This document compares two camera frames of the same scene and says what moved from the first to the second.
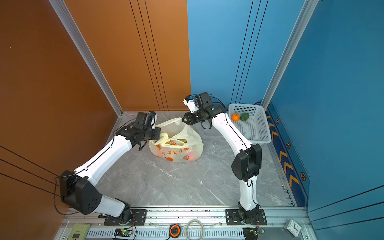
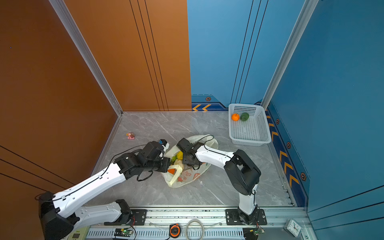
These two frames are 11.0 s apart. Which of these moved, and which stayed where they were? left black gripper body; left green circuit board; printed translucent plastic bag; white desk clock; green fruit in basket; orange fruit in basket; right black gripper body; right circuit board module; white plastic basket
Moved: right black gripper body; printed translucent plastic bag; left black gripper body
Stayed: right circuit board module; white desk clock; green fruit in basket; left green circuit board; orange fruit in basket; white plastic basket
